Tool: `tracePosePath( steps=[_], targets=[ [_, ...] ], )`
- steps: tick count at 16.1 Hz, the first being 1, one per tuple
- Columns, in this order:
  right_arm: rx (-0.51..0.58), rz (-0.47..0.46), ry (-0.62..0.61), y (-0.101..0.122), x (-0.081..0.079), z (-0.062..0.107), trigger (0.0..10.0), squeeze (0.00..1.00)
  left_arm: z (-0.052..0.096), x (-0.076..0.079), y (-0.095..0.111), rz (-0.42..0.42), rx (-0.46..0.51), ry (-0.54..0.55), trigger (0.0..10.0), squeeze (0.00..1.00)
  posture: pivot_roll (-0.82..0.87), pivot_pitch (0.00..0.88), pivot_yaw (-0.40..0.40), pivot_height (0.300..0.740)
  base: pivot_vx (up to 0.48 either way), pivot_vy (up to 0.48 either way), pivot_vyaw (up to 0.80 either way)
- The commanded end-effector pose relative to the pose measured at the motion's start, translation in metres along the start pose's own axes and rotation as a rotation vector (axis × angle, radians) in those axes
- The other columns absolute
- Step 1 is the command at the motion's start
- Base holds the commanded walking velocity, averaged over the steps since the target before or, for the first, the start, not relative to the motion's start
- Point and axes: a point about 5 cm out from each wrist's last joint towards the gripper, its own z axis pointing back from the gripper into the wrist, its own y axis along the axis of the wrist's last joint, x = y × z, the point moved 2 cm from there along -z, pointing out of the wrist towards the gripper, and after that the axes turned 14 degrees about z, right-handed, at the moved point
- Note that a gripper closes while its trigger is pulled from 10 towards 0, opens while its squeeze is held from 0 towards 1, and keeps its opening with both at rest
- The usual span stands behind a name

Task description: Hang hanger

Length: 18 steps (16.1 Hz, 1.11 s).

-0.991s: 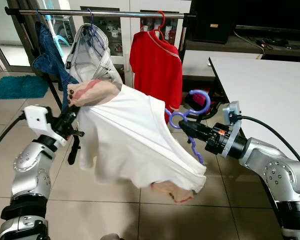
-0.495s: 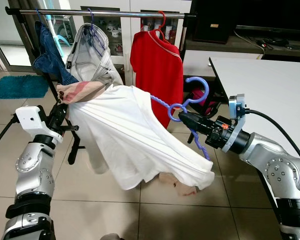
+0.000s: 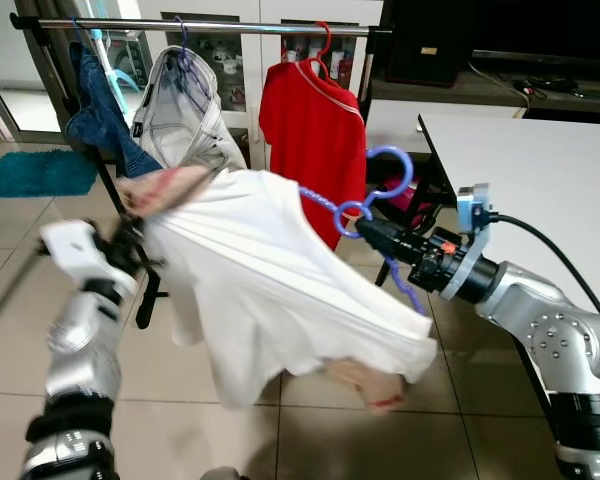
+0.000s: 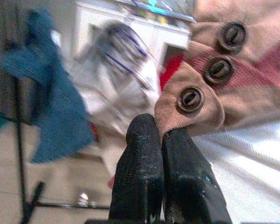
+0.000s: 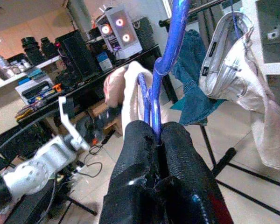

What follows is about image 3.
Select red plastic hanger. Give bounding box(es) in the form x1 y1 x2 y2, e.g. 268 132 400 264
312 20 336 81

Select blue plastic hanger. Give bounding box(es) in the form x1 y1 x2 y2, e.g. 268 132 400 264
72 15 91 51

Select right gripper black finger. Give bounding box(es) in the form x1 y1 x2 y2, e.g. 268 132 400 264
355 214 421 249
365 236 421 266

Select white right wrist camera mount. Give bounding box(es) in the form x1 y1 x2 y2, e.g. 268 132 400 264
440 183 493 296

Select pink bag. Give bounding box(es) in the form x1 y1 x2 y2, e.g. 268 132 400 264
388 178 421 213

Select teal shaggy rug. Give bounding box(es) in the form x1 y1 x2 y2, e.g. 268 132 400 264
0 150 99 199

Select light blue drying hanger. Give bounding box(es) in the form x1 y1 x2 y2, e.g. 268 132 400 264
88 28 143 111

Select white low drawer cabinet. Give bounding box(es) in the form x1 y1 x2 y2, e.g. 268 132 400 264
365 68 600 157

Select white T-shirt with peach print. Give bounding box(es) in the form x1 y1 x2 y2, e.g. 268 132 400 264
115 165 439 416

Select glass sliding door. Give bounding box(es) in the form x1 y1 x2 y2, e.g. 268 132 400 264
0 0 141 141

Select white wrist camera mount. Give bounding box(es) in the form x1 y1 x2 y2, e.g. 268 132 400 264
38 220 116 286
440 183 493 296

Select white glass door cabinet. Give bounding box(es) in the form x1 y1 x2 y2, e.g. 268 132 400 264
135 0 386 131

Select white grey trousers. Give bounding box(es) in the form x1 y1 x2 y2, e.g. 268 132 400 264
130 45 249 346

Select red shirt with white piping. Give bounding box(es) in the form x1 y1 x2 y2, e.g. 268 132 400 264
258 55 369 251

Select blue denim jeans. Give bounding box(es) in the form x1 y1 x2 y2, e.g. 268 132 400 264
65 40 166 179

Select black flat television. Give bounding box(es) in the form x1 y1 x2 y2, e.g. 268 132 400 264
470 0 600 71

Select silver black clothes rack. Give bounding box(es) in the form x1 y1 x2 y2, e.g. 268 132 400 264
10 13 393 331

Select purple plastic hanger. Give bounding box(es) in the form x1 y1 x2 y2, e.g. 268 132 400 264
175 15 216 101
298 145 428 316

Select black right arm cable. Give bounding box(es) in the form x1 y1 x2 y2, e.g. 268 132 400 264
485 212 600 321

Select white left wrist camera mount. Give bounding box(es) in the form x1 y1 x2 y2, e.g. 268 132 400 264
38 220 116 286

